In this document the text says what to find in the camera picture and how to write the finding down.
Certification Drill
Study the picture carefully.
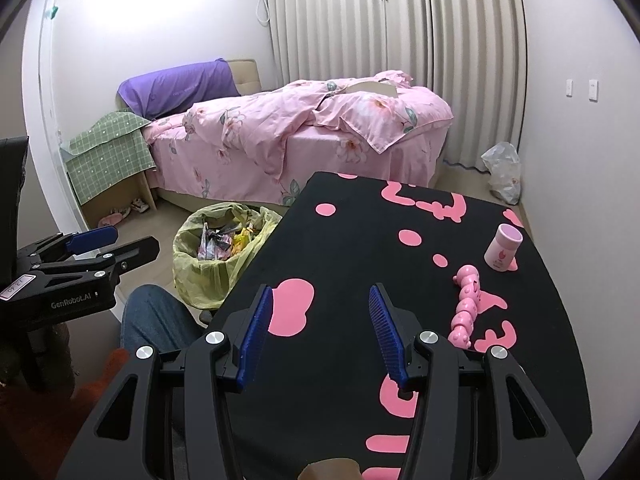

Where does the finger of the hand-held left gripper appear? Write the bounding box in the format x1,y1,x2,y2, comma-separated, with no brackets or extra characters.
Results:
37,237,161,281
17,225,120,264

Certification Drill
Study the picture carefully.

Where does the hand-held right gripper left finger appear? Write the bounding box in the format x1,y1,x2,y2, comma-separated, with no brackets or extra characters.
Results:
77,284,275,480

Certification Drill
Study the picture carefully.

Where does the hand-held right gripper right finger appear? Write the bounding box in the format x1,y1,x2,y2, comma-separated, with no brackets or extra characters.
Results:
368,283,586,480

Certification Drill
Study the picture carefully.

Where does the yellow plastic trash bag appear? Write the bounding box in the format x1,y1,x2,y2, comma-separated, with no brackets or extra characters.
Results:
172,202,284,311

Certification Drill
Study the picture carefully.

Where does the pile of wrappers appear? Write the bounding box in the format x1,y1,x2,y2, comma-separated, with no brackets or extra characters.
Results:
197,212,266,261

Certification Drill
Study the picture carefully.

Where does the person's right hand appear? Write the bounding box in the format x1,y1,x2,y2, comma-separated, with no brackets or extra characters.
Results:
301,461,364,480

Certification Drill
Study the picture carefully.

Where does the person's leg in jeans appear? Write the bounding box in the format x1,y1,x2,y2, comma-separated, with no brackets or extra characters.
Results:
120,284,204,361

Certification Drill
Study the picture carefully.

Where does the wooden nightstand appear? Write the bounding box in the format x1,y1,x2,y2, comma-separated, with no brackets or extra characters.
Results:
60,142,157,229

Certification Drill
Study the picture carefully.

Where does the green checkered cloth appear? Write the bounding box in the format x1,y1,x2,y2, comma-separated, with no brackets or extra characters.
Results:
67,111,157,206

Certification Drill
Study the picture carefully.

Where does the pink caterpillar toy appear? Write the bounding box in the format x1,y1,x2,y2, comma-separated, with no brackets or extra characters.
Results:
447,265,485,349

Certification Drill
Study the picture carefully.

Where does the black tablecloth with pink spots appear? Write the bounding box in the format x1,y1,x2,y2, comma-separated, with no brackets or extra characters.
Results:
210,171,589,480

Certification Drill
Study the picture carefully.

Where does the pink lotion bottle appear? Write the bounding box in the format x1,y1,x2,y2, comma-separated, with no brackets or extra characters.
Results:
483,223,524,274

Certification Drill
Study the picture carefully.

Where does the purple pillow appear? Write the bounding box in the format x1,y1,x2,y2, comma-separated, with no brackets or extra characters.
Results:
117,59,241,121

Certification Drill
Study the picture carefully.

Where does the bed with pink sheet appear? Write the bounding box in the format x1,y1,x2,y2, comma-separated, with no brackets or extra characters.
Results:
142,85,454,209

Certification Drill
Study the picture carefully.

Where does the white plastic bag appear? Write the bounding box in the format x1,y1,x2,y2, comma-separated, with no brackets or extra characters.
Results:
481,141,522,206

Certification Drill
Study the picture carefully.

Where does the pink floral duvet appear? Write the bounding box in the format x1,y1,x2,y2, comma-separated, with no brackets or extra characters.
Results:
182,71,454,181

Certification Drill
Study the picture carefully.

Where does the beige headboard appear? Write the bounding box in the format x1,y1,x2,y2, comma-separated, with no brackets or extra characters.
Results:
227,58,261,97

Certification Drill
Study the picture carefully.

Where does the flat cardboard piece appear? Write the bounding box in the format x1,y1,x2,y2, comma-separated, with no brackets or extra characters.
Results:
345,80,399,99

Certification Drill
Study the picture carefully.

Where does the beige pleated curtain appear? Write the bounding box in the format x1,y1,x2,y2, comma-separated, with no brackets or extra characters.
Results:
265,0,529,171

